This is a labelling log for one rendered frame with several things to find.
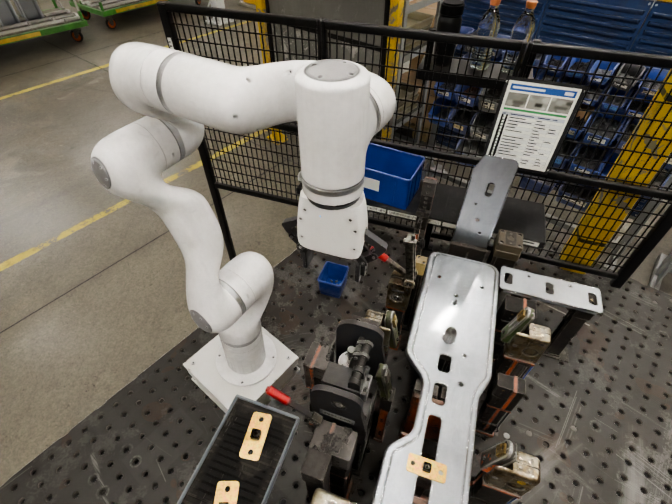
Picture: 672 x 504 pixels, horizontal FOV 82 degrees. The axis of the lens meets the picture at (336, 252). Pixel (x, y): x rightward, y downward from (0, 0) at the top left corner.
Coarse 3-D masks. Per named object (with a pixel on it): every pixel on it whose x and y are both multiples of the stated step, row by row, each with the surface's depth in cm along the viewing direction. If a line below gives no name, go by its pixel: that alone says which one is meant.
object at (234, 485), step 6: (222, 486) 67; (234, 486) 67; (216, 492) 67; (222, 492) 67; (228, 492) 67; (234, 492) 67; (216, 498) 66; (222, 498) 66; (228, 498) 66; (234, 498) 66
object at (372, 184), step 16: (368, 160) 152; (384, 160) 149; (400, 160) 146; (416, 160) 142; (368, 176) 137; (384, 176) 134; (400, 176) 150; (416, 176) 137; (368, 192) 142; (384, 192) 139; (400, 192) 135; (400, 208) 140
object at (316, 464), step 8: (312, 448) 78; (312, 456) 76; (320, 456) 77; (328, 456) 77; (304, 464) 76; (312, 464) 76; (320, 464) 76; (328, 464) 76; (304, 472) 75; (312, 472) 75; (320, 472) 75; (328, 472) 78; (304, 480) 78; (312, 480) 76; (320, 480) 74; (328, 480) 85; (312, 488) 82; (328, 488) 89; (312, 496) 87
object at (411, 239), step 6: (408, 234) 104; (414, 234) 104; (402, 240) 104; (408, 240) 102; (414, 240) 103; (420, 240) 102; (408, 246) 103; (414, 246) 106; (420, 246) 102; (408, 252) 104; (414, 252) 107; (408, 258) 106; (414, 258) 109; (408, 264) 107; (414, 264) 111; (408, 270) 109; (414, 270) 112; (408, 276) 111; (414, 276) 114
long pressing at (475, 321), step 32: (448, 256) 128; (448, 288) 118; (480, 288) 118; (416, 320) 110; (448, 320) 110; (480, 320) 110; (416, 352) 103; (448, 352) 103; (480, 352) 103; (448, 384) 97; (480, 384) 97; (416, 416) 91; (448, 416) 92; (416, 448) 87; (448, 448) 87; (384, 480) 82; (416, 480) 82; (448, 480) 82
